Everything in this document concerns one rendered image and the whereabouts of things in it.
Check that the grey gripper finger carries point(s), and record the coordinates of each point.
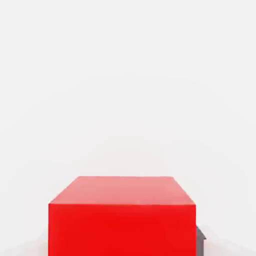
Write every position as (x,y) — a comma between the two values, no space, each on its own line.
(200,243)

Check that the small red cube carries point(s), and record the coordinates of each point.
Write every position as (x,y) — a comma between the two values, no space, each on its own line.
(122,224)

